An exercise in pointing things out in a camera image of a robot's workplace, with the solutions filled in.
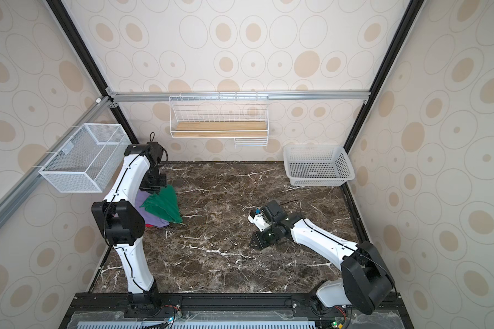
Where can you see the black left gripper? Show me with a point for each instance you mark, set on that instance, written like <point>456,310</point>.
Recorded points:
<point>152,188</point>

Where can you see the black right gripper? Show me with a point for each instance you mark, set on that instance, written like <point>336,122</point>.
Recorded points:
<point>265,238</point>

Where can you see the green t-shirt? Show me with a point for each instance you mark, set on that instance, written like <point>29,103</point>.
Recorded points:
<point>164,205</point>

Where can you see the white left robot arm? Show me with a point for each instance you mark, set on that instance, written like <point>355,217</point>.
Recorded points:
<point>121,224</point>

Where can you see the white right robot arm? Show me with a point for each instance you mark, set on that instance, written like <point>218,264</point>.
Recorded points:
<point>365,279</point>

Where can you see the folded purple t-shirt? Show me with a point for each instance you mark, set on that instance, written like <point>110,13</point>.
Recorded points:
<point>149,218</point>

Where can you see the wooden shelf board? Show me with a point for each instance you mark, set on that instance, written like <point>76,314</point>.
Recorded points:
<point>220,130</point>

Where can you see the white plastic laundry basket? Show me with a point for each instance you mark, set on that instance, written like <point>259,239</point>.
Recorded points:
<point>317,165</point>

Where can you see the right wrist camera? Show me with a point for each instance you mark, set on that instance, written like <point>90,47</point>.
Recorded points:
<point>257,218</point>

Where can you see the white wire mesh basket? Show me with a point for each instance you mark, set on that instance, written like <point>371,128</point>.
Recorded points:
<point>87,160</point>

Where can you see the horizontal aluminium back rail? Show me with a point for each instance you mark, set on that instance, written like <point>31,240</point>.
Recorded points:
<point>245,95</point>

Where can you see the white wire wall shelf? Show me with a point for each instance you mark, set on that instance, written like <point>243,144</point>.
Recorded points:
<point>222,111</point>

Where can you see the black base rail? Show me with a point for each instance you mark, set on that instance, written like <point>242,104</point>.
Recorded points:
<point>244,310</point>

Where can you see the aluminium left wall rail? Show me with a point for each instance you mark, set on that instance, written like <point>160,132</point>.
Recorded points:
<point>24,188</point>

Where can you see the black left corner post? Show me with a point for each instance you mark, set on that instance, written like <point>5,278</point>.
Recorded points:
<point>65,22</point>

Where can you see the black corner post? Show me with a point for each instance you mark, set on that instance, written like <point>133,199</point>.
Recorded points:
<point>399,38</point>
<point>65,22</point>

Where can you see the black right corner post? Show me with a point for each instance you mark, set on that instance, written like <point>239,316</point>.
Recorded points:
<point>399,38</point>

